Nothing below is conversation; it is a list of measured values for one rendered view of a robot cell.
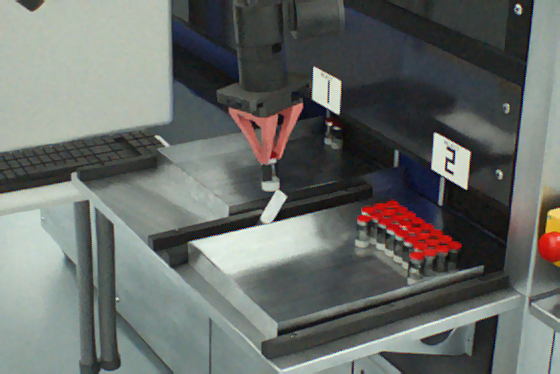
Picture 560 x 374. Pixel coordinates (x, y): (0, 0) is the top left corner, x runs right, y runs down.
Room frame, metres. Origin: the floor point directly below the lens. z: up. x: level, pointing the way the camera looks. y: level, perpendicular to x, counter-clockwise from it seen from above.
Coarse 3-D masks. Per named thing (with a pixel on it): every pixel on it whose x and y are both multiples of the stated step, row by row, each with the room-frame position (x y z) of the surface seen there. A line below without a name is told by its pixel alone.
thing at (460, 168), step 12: (444, 144) 1.65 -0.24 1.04; (456, 144) 1.63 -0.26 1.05; (432, 156) 1.67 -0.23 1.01; (444, 156) 1.65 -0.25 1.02; (456, 156) 1.62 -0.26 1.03; (468, 156) 1.60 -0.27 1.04; (432, 168) 1.67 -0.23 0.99; (444, 168) 1.64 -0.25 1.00; (456, 168) 1.62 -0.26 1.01; (468, 168) 1.60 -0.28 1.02; (456, 180) 1.62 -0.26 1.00
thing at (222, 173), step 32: (256, 128) 2.00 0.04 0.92; (320, 128) 2.07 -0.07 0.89; (160, 160) 1.89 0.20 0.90; (192, 160) 1.93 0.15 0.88; (224, 160) 1.93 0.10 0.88; (256, 160) 1.94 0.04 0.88; (288, 160) 1.94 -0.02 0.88; (320, 160) 1.94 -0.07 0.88; (352, 160) 1.95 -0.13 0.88; (192, 192) 1.78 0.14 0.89; (224, 192) 1.80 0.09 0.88; (256, 192) 1.80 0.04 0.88; (288, 192) 1.74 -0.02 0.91; (320, 192) 1.77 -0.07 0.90
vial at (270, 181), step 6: (270, 162) 1.36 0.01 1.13; (276, 162) 1.37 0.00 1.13; (264, 168) 1.36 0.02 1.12; (270, 168) 1.35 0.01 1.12; (276, 168) 1.36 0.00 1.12; (264, 174) 1.36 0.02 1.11; (270, 174) 1.35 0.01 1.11; (276, 174) 1.36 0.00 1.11; (264, 180) 1.36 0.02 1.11; (270, 180) 1.35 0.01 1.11; (276, 180) 1.36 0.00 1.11; (264, 186) 1.36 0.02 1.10; (270, 186) 1.35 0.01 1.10; (276, 186) 1.36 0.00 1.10
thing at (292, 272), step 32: (288, 224) 1.64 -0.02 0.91; (320, 224) 1.67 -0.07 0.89; (352, 224) 1.69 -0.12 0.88; (192, 256) 1.54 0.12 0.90; (224, 256) 1.57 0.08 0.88; (256, 256) 1.58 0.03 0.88; (288, 256) 1.58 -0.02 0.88; (320, 256) 1.58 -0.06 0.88; (352, 256) 1.58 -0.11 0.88; (384, 256) 1.59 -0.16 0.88; (224, 288) 1.46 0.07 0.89; (256, 288) 1.48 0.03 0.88; (288, 288) 1.48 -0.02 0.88; (320, 288) 1.48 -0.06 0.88; (352, 288) 1.49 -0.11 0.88; (384, 288) 1.49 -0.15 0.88; (416, 288) 1.44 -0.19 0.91; (256, 320) 1.38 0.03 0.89; (288, 320) 1.34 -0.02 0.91; (320, 320) 1.36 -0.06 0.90
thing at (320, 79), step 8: (320, 72) 1.94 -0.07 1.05; (320, 80) 1.94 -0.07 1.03; (328, 80) 1.92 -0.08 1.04; (336, 80) 1.90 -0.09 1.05; (320, 88) 1.94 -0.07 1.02; (336, 88) 1.90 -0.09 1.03; (312, 96) 1.96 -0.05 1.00; (320, 96) 1.94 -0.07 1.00; (336, 96) 1.90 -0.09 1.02; (328, 104) 1.92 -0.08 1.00; (336, 104) 1.90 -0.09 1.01; (336, 112) 1.89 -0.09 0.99
